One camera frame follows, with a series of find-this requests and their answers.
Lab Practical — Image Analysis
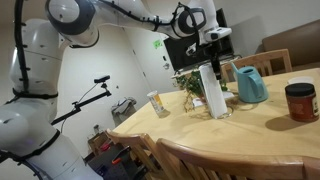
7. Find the white paper sheet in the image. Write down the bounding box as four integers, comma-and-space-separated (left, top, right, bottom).
192, 91, 236, 108

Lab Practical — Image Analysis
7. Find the brown jar black lid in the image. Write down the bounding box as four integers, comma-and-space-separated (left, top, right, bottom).
284, 83, 320, 123

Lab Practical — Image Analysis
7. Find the grey white cloth heap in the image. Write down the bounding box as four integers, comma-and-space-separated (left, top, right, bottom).
110, 96, 138, 118

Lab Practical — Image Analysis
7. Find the white door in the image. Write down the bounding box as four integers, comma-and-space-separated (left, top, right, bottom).
120, 24, 174, 101

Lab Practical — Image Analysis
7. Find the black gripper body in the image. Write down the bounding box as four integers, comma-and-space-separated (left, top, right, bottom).
199, 40, 224, 61

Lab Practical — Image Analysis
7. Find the small wooden crate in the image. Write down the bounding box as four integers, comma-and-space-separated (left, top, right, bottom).
87, 130, 112, 157

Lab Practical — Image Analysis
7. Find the green potted plant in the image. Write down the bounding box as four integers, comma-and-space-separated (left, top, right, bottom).
173, 69, 229, 114

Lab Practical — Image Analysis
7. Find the black flat screen television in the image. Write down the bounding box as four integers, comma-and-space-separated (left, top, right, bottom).
163, 8, 235, 73

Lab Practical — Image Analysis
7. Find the white paper towel roll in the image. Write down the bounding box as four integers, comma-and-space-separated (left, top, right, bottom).
198, 63, 229, 120

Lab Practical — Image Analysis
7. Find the green sticky note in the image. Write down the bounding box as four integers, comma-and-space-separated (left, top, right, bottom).
152, 39, 164, 50

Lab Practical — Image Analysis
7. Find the pale television stand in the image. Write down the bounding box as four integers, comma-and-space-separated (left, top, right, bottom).
171, 54, 242, 80

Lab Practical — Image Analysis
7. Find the white round container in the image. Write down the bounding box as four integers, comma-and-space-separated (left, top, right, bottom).
287, 76, 315, 86

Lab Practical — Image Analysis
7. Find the black external camera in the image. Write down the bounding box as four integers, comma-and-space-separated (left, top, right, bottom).
93, 75, 111, 84

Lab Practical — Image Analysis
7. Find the light wooden dining chair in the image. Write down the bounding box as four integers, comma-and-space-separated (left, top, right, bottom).
105, 128, 171, 180
155, 137, 320, 180
219, 48, 294, 84

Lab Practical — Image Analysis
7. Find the black storage case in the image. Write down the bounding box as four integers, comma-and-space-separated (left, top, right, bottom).
87, 143, 149, 180

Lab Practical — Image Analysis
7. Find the teal watering can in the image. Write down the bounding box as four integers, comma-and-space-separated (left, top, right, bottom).
230, 61, 270, 104

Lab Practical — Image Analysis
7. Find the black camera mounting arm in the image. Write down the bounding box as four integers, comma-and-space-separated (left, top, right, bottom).
50, 83, 113, 126

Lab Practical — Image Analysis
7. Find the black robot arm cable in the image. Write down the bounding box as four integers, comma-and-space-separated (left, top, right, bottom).
0, 0, 204, 180

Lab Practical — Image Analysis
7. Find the white printed cardboard canister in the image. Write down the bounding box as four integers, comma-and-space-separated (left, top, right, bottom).
146, 90, 167, 117

